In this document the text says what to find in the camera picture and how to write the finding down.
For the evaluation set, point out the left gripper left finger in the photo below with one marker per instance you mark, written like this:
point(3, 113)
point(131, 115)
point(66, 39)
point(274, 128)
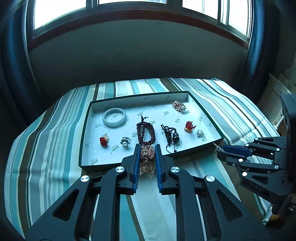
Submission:
point(90, 208)

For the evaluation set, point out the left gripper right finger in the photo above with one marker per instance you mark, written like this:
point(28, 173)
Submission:
point(205, 209)

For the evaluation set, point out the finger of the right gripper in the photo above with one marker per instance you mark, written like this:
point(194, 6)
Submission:
point(229, 160)
point(240, 149)

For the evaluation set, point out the silver rhinestone bar brooch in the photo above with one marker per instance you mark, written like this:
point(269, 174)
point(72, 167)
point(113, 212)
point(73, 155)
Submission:
point(217, 148)

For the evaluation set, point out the red knot gold charm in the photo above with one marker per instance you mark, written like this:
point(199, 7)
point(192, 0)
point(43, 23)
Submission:
point(189, 126)

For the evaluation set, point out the black cord bead pendant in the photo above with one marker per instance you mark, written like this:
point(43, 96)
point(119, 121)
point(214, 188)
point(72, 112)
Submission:
point(172, 137)

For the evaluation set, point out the silver pearl flower brooch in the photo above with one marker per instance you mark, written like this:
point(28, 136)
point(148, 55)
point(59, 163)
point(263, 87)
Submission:
point(125, 141)

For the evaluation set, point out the gold pearl flower brooch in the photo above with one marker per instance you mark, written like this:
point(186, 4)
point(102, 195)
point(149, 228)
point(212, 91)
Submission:
point(178, 106)

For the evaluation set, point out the pale jade bangle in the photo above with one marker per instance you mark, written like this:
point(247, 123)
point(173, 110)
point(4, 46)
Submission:
point(114, 117)

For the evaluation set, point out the shallow green jewelry tray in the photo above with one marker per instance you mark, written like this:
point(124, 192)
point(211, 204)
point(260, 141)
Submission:
point(144, 115)

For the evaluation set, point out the white carved cabinet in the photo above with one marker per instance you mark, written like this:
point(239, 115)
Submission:
point(270, 103)

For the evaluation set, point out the striped teal tablecloth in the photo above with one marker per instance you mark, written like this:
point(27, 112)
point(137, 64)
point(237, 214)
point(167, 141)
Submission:
point(43, 160)

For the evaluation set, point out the dark blue right curtain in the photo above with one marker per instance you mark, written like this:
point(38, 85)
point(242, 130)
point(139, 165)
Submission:
point(262, 51)

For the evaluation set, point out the dark blue curtain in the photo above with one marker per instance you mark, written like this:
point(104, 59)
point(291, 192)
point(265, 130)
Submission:
point(262, 51)
point(18, 87)

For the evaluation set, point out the dark blue left curtain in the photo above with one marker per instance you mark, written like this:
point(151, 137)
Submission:
point(18, 87)

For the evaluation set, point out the window with dark frame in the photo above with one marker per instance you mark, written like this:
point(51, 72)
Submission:
point(46, 20)

